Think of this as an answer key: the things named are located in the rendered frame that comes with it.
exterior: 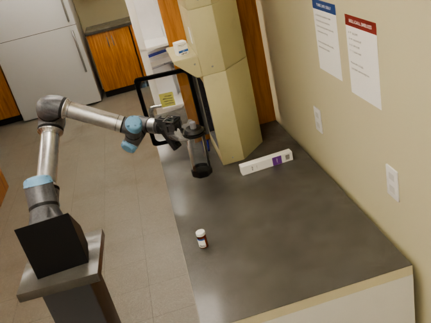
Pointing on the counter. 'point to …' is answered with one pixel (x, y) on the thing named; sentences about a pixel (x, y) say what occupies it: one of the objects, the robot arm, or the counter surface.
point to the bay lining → (205, 104)
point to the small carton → (180, 47)
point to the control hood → (186, 61)
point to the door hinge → (201, 104)
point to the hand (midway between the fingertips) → (194, 135)
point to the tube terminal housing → (224, 77)
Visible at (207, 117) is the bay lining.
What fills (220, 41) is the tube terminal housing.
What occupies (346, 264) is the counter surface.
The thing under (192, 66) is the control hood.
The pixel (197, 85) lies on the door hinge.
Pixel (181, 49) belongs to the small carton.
